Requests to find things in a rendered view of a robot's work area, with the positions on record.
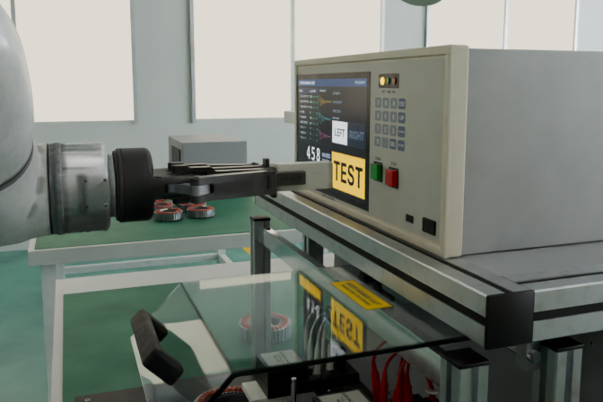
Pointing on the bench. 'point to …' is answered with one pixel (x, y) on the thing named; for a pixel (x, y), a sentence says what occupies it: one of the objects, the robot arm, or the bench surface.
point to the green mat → (104, 338)
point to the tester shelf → (466, 276)
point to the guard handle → (148, 352)
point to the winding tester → (476, 145)
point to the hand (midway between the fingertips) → (301, 176)
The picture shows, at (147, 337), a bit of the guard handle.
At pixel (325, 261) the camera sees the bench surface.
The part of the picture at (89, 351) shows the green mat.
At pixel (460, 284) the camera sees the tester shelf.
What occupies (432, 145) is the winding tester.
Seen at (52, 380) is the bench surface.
